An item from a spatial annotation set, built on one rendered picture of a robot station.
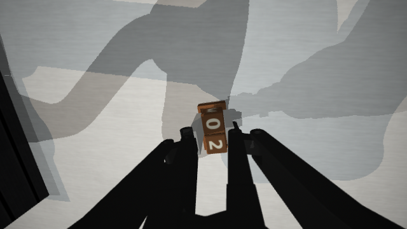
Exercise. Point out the brown calendar cube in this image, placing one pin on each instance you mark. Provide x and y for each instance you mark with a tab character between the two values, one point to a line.
215	143
213	120

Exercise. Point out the brown wooden tray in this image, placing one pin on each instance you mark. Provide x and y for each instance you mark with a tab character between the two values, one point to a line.
210	105

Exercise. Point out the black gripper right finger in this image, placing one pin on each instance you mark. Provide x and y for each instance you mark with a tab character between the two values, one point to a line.
314	200

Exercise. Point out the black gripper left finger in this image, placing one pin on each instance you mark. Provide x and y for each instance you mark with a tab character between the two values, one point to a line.
159	189

